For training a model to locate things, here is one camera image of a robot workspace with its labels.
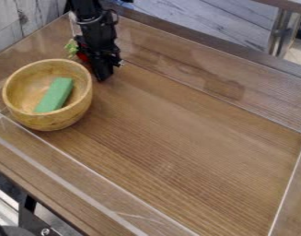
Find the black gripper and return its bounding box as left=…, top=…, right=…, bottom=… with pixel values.
left=74, top=35, right=123, bottom=81

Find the red fruit with green leaf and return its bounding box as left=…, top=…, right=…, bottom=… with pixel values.
left=65, top=39, right=89, bottom=62

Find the wooden bowl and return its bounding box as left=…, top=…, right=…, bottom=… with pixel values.
left=3, top=59, right=93, bottom=131

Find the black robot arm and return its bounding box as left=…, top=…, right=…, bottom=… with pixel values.
left=70, top=0, right=123, bottom=81

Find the green rectangular block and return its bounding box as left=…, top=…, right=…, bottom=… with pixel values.
left=34, top=77, right=74, bottom=112

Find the metal table leg background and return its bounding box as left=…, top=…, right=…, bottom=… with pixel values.
left=267, top=8, right=301, bottom=57

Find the clear acrylic corner bracket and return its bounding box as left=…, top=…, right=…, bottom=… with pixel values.
left=69, top=12, right=83, bottom=39

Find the clear acrylic tray wall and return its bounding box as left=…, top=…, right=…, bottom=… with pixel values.
left=0, top=111, right=199, bottom=236

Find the black table leg bracket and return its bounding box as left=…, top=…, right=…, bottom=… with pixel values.
left=19, top=195, right=62, bottom=236

